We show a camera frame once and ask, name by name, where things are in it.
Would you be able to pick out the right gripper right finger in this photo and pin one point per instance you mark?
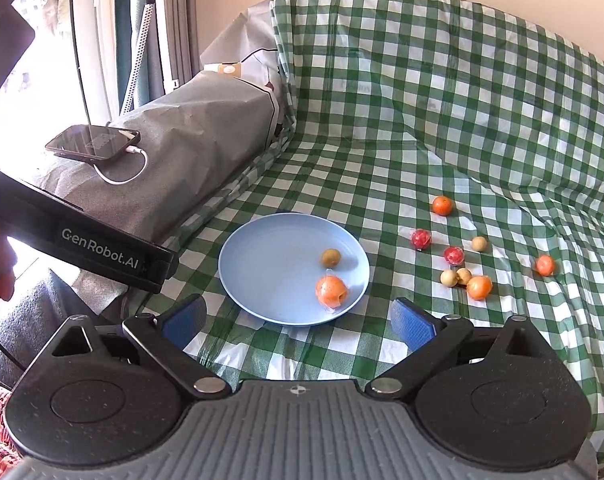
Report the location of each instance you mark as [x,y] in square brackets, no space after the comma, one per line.
[432,343]

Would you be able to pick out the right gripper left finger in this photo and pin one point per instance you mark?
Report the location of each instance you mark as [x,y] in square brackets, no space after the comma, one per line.
[163,339]

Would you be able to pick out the tan small fruit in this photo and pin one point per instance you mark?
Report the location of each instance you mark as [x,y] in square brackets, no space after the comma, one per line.
[330,258]
[479,243]
[463,276]
[449,278]

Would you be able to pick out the orange fruit front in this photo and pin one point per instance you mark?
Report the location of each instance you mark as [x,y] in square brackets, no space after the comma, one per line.
[479,287]

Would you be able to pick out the orange fruit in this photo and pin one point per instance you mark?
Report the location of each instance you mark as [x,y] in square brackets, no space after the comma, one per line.
[331,292]
[545,265]
[479,287]
[442,206]

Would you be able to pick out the red fruit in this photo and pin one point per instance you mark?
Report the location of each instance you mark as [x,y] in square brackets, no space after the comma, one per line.
[454,256]
[421,239]

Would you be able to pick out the black smartphone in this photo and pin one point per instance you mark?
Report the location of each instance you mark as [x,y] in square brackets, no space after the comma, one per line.
[92,143]

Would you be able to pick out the blue round plate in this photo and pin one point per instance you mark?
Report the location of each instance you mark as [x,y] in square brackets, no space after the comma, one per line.
[269,268]

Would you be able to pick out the grey covered sofa armrest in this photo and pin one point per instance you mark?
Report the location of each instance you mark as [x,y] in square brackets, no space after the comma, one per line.
[194,139]

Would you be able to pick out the white striped pole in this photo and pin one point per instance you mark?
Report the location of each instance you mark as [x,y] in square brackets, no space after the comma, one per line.
[138,57]

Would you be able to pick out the green white checkered cloth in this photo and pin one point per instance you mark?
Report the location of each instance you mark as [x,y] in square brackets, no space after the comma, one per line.
[390,104]

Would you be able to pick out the white orange label tag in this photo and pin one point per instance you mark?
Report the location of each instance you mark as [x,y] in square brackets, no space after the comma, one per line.
[230,69]

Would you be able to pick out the grey curtain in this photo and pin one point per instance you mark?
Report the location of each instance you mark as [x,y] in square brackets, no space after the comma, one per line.
[181,33]

